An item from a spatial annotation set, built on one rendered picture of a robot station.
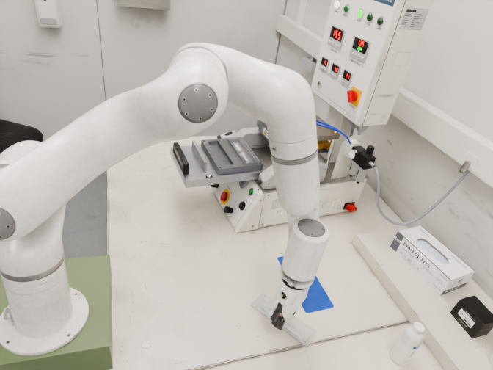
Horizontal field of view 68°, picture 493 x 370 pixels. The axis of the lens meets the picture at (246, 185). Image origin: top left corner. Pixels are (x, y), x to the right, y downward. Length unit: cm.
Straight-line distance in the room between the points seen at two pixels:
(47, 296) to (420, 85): 142
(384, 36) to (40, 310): 115
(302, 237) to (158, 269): 57
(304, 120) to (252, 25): 210
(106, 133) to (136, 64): 202
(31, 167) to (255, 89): 39
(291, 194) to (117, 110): 35
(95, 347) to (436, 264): 101
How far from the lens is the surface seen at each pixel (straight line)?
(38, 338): 99
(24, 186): 69
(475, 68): 146
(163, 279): 118
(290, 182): 70
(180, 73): 55
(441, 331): 125
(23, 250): 83
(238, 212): 135
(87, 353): 97
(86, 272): 112
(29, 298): 89
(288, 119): 63
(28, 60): 269
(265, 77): 62
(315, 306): 119
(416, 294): 131
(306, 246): 80
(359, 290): 129
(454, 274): 134
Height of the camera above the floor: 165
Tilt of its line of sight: 35 degrees down
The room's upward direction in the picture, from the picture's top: 9 degrees clockwise
